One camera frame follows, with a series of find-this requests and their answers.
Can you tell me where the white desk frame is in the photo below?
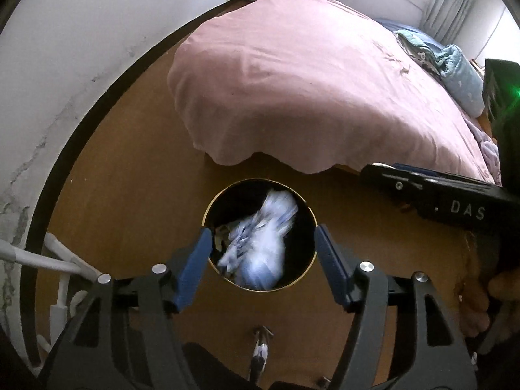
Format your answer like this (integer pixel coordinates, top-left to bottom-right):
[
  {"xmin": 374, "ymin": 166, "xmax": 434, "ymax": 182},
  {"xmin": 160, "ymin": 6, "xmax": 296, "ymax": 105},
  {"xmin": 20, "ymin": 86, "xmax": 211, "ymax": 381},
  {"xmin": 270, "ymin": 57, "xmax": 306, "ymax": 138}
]
[{"xmin": 0, "ymin": 231, "xmax": 102, "ymax": 370}]

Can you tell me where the dark blue pillow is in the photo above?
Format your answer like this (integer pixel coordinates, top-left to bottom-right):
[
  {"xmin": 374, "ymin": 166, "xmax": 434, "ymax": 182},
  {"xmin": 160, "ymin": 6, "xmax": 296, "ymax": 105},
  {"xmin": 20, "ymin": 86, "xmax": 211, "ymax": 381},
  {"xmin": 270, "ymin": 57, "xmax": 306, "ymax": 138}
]
[{"xmin": 376, "ymin": 17, "xmax": 443, "ymax": 49}]

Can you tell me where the green patterned cloth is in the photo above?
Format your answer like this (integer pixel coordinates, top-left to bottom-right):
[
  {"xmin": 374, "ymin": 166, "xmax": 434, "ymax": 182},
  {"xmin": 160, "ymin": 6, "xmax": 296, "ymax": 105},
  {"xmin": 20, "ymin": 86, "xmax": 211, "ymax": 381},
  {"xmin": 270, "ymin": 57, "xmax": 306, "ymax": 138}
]
[{"xmin": 396, "ymin": 28, "xmax": 443, "ymax": 74}]

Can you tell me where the bed with pink cover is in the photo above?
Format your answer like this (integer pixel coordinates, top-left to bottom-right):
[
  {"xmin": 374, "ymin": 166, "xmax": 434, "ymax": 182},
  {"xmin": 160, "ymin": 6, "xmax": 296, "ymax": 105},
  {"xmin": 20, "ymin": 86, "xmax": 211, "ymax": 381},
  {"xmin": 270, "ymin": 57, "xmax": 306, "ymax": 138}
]
[{"xmin": 167, "ymin": 0, "xmax": 498, "ymax": 183}]

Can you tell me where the black round trash bin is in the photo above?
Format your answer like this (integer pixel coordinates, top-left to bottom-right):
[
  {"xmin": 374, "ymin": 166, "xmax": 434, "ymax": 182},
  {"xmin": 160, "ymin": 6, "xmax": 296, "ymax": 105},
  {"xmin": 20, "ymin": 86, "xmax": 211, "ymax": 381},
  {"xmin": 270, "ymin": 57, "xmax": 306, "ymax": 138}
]
[{"xmin": 202, "ymin": 178, "xmax": 318, "ymax": 292}]

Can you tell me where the grey curtain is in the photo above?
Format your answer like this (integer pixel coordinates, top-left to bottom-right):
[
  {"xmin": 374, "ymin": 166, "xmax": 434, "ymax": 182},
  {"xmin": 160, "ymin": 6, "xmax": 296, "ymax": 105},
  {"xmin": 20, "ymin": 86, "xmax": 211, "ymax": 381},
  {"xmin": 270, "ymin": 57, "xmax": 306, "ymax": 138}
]
[{"xmin": 422, "ymin": 0, "xmax": 482, "ymax": 45}]

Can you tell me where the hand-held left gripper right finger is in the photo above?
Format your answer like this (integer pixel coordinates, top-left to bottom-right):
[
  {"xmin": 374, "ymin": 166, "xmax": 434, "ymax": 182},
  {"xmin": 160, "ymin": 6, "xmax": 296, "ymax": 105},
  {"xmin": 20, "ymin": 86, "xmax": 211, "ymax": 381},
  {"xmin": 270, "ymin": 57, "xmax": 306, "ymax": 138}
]
[{"xmin": 315, "ymin": 224, "xmax": 478, "ymax": 390}]

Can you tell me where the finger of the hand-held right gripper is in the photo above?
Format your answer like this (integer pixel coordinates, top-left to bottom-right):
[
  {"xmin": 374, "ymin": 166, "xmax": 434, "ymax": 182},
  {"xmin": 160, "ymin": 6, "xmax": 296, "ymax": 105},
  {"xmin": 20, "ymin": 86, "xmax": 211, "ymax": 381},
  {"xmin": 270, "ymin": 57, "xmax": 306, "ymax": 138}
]
[{"xmin": 361, "ymin": 163, "xmax": 502, "ymax": 217}]

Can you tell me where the lavender cloth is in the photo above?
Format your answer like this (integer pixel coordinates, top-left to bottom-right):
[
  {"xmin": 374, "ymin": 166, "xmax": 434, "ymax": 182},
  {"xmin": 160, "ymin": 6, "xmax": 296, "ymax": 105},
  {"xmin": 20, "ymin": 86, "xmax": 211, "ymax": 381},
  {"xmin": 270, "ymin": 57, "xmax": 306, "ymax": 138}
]
[{"xmin": 465, "ymin": 116, "xmax": 501, "ymax": 183}]

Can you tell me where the light blue quilt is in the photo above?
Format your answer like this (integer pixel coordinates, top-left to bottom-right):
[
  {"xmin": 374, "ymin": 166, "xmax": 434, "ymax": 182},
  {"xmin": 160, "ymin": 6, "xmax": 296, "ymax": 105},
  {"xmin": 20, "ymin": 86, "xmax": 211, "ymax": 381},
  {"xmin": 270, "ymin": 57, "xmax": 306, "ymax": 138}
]
[{"xmin": 436, "ymin": 44, "xmax": 486, "ymax": 115}]

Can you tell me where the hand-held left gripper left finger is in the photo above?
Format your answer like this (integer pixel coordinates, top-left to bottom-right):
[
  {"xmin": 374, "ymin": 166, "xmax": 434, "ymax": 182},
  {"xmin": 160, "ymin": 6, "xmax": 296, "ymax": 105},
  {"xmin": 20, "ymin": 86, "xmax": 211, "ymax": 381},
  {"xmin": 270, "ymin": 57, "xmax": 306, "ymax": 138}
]
[{"xmin": 45, "ymin": 227, "xmax": 214, "ymax": 390}]

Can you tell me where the small metallic object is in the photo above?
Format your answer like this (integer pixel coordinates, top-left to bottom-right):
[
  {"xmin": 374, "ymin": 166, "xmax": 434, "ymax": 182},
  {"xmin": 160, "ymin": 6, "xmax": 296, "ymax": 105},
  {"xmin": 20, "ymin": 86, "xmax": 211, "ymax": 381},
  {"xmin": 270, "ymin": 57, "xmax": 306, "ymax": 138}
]
[{"xmin": 250, "ymin": 325, "xmax": 274, "ymax": 379}]

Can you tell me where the white blue diaper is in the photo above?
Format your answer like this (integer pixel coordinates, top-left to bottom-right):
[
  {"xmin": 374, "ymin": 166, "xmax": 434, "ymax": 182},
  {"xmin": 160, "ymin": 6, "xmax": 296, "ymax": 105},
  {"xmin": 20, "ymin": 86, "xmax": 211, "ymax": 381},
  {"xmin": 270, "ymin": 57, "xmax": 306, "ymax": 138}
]
[{"xmin": 217, "ymin": 189, "xmax": 299, "ymax": 289}]

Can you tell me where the person's right hand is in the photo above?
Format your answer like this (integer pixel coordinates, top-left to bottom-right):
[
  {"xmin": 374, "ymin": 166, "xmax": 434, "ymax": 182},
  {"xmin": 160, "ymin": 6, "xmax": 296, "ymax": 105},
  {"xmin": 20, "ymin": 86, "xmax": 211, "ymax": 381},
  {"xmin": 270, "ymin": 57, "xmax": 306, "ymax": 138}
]
[{"xmin": 457, "ymin": 231, "xmax": 520, "ymax": 340}]

